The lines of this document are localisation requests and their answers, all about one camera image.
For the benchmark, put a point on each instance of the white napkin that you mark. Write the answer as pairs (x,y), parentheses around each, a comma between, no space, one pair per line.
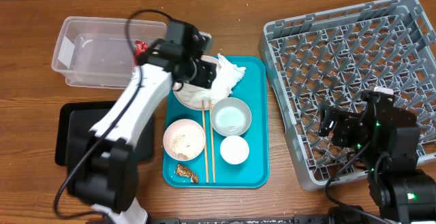
(235,75)

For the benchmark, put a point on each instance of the teal plastic tray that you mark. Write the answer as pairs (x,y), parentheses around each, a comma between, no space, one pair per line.
(252,173)

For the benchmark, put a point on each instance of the black tray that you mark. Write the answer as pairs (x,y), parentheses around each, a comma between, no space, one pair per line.
(80,117)

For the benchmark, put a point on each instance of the pink bowl with rice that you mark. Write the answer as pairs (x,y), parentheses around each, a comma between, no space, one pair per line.
(183,140)

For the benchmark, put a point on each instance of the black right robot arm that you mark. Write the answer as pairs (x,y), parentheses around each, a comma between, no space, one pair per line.
(385,139)

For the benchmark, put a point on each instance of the brown food scrap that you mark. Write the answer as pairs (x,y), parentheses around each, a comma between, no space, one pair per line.
(184,171)

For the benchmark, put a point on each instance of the clear plastic bin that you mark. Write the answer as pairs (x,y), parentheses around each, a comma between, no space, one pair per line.
(93,52)

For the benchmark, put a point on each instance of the left wooden chopstick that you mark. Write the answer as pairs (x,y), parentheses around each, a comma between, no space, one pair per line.
(205,142)

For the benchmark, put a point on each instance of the small white cup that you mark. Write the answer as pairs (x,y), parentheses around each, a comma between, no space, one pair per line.
(234,150)

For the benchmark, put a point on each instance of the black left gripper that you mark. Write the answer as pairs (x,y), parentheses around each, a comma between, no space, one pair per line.
(207,73)

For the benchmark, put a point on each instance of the grey dishwasher rack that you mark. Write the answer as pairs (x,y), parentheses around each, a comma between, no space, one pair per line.
(330,57)

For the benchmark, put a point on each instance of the black table edge rail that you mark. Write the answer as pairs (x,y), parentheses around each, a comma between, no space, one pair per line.
(296,219)

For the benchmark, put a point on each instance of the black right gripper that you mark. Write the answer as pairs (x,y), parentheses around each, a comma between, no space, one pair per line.
(344,123)

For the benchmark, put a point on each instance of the grey-green bowl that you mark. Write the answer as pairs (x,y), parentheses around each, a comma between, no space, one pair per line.
(231,116)

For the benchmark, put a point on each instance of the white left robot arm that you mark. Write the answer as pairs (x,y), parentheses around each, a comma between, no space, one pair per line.
(102,167)

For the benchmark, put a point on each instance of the red snack wrapper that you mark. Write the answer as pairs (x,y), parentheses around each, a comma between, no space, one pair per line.
(140,47)

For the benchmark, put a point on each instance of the pink round plate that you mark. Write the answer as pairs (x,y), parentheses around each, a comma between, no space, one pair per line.
(192,96)

